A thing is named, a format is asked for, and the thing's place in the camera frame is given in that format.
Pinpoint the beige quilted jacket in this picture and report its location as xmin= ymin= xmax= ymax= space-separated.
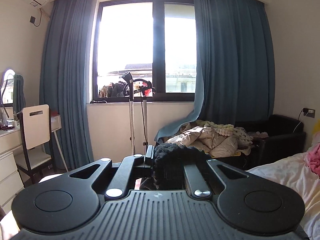
xmin=164 ymin=120 xmax=253 ymax=158

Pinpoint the pastel bed sheet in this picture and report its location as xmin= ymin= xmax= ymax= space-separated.
xmin=248 ymin=153 xmax=319 ymax=239

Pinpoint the black sofa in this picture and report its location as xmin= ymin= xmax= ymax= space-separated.
xmin=218 ymin=114 xmax=306 ymax=170

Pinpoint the white wooden chair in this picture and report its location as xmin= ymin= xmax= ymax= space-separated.
xmin=15 ymin=104 xmax=56 ymax=184

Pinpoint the white dresser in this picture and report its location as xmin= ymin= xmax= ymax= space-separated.
xmin=0 ymin=128 xmax=24 ymax=214

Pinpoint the pink fleece blanket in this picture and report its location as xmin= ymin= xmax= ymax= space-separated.
xmin=306 ymin=132 xmax=320 ymax=176

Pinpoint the yellow pillow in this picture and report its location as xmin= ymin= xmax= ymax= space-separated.
xmin=312 ymin=119 xmax=320 ymax=136

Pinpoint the vanity mirror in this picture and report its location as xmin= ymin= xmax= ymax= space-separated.
xmin=1 ymin=68 xmax=25 ymax=118

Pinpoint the right blue curtain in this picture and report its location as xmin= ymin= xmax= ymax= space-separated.
xmin=155 ymin=0 xmax=275 ymax=143

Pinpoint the blue curtain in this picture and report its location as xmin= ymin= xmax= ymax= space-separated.
xmin=155 ymin=0 xmax=275 ymax=143
xmin=39 ymin=0 xmax=93 ymax=169

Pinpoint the left blue curtain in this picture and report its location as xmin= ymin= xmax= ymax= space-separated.
xmin=39 ymin=0 xmax=93 ymax=169

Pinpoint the dark framed window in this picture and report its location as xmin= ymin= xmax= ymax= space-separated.
xmin=92 ymin=0 xmax=198 ymax=102

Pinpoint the wall power outlet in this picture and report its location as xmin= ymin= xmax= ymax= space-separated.
xmin=303 ymin=108 xmax=315 ymax=118

